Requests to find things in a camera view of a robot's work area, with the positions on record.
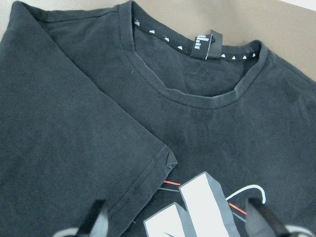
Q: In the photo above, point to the black t-shirt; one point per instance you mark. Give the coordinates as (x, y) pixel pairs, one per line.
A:
(112, 104)

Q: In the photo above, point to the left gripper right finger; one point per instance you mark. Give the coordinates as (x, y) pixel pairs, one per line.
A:
(261, 222)

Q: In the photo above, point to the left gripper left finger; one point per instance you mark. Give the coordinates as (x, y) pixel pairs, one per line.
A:
(96, 222)

